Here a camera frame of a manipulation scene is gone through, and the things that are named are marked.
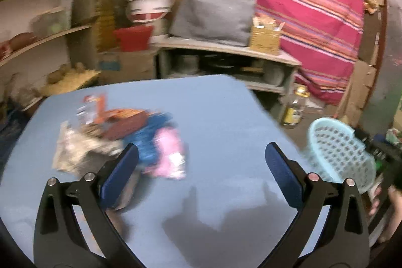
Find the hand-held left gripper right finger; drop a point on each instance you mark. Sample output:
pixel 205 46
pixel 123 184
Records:
pixel 282 173

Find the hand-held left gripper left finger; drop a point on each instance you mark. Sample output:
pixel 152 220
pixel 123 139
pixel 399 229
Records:
pixel 121 173

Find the blue wrapper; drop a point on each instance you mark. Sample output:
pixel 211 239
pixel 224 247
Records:
pixel 147 139

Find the brown wrapper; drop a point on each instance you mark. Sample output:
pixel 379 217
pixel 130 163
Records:
pixel 124 128

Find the beige plastic bag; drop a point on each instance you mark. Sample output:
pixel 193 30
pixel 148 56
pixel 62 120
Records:
pixel 78 151

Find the pink wrapper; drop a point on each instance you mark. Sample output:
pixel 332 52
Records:
pixel 169 155

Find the light blue plastic basket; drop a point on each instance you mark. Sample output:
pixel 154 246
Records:
pixel 339 145

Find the red white clear packet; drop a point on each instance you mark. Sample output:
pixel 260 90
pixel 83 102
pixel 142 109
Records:
pixel 91 108

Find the person's right hand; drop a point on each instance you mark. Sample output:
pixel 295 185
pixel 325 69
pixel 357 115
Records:
pixel 392 211

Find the oil bottle with yellow label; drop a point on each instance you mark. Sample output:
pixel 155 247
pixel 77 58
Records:
pixel 294 111

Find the yellow egg tray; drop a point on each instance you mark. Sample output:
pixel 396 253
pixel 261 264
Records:
pixel 75 81

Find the brown cardboard box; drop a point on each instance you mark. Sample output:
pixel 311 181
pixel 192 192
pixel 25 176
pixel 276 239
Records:
pixel 132 65

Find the brown potato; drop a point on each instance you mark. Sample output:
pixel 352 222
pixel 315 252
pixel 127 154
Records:
pixel 55 76
pixel 78 67

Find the black pan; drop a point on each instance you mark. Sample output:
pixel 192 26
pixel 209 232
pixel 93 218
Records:
pixel 224 61

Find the small steel pot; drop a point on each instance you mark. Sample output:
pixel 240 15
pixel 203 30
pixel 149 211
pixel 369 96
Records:
pixel 187 64

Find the yellow woven box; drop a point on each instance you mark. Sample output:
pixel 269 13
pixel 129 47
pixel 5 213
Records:
pixel 265 38

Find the grey shelf unit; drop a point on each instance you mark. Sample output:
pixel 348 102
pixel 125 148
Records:
pixel 226 49

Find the red plastic basin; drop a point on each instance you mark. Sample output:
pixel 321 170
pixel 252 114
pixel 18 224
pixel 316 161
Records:
pixel 133 37

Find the yellow oil jug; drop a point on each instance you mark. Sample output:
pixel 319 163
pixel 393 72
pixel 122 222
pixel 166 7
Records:
pixel 105 20

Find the grey metal door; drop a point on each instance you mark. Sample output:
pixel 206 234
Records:
pixel 391 51

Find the clear plastic container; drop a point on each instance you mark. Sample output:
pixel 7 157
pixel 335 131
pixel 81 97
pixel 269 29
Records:
pixel 50 23

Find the white plastic bucket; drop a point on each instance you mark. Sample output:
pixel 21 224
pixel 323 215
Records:
pixel 149 4

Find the cardboard wall panels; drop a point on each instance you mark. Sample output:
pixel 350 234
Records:
pixel 364 82

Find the wooden wall rack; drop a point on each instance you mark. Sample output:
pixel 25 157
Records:
pixel 40 40

